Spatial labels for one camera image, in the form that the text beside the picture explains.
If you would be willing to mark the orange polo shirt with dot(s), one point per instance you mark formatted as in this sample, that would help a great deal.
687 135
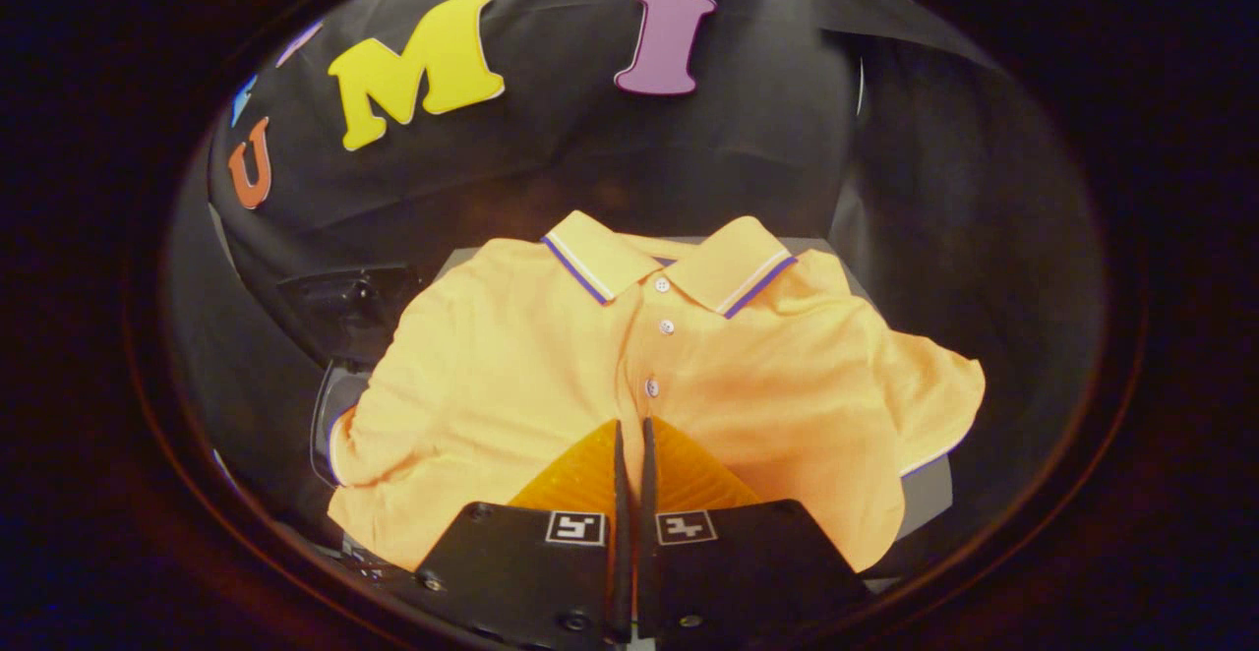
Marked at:
511 376

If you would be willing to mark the transparent washing machine lid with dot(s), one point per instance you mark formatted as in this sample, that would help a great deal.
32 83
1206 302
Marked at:
344 302

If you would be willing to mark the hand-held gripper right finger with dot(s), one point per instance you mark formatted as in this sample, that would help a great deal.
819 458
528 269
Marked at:
738 572

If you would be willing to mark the black backdrop cloth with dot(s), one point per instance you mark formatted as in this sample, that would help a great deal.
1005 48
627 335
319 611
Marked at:
610 149

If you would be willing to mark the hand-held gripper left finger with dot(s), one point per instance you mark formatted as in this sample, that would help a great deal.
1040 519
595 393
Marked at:
536 582

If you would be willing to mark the beige metal cabinet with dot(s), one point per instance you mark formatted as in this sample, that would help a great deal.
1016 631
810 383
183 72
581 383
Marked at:
927 505

